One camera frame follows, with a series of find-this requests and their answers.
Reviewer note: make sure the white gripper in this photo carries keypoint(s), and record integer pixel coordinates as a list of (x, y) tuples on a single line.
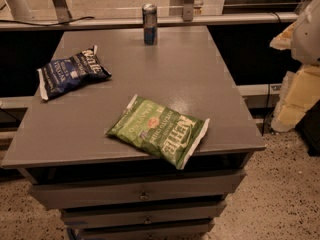
[(308, 37)]

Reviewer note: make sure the blue silver drink can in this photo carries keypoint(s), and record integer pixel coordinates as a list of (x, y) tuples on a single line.
[(149, 15)]

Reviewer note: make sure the green jalapeno chip bag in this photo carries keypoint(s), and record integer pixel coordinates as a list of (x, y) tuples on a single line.
[(159, 131)]

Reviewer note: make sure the blue chip bag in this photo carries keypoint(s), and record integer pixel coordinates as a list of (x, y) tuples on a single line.
[(61, 76)]

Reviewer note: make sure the grey metal railing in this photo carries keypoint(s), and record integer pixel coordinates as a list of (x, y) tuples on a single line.
[(175, 21)]

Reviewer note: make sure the grey drawer cabinet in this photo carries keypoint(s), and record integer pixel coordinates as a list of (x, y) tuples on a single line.
[(95, 180)]

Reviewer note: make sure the top drawer knob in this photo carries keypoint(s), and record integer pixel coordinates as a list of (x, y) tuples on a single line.
[(144, 196)]

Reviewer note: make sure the drawer knob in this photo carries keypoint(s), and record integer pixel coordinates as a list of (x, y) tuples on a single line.
[(144, 196), (147, 221)]

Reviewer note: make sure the middle drawer knob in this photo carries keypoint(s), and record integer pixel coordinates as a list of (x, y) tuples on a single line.
[(147, 221)]

